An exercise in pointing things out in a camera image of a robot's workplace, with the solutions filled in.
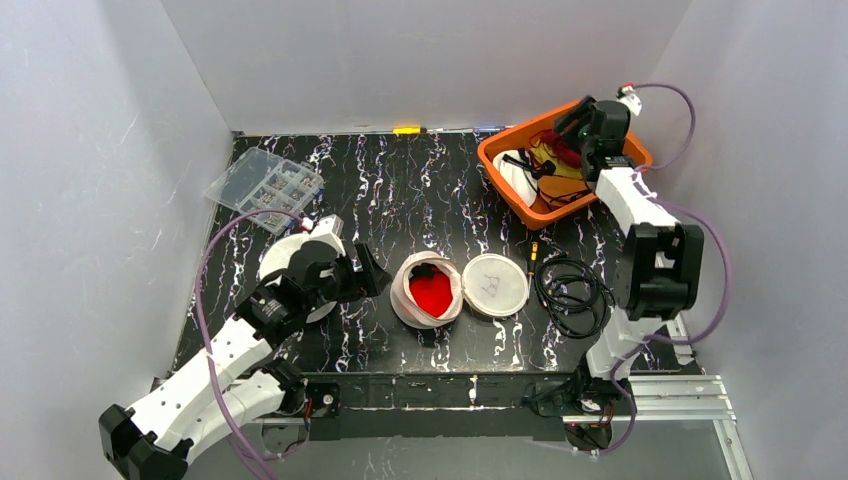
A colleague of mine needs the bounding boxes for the white bra black straps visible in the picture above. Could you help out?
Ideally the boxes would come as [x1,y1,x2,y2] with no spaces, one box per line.
[492,149,542,208]

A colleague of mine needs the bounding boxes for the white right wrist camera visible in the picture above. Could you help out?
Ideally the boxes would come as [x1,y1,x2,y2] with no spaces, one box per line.
[616,83,643,116]

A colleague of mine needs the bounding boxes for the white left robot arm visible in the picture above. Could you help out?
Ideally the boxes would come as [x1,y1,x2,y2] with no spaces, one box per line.
[98,234,392,479]

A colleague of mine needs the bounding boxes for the orange plastic bin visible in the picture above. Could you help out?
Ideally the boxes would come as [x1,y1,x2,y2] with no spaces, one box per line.
[477,100,652,230]

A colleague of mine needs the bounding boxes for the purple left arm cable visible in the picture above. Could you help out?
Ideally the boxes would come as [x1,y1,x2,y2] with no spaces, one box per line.
[194,209,309,480]

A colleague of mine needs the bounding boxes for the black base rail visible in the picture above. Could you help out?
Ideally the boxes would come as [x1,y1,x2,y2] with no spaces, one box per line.
[241,370,637,443]

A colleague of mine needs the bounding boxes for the bright red bra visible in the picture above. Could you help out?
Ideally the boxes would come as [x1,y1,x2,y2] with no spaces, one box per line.
[409,271,454,318]

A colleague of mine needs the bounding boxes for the clear plastic screw box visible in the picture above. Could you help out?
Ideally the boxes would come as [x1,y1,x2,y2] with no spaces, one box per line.
[205,147,325,235]

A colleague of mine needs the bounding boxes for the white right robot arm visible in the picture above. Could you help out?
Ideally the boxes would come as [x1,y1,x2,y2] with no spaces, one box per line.
[553,96,704,381]

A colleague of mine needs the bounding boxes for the black coiled cable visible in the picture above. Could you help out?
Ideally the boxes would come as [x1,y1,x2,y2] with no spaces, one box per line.
[533,252,617,340]

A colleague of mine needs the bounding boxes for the dark red bra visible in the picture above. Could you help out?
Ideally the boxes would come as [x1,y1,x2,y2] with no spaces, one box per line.
[529,129,580,158]

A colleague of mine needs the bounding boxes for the yellow tape piece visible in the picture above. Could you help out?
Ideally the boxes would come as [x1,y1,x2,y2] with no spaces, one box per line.
[392,126,426,135]

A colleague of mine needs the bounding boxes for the yellow bra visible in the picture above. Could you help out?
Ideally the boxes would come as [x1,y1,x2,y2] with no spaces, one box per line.
[529,143,583,180]

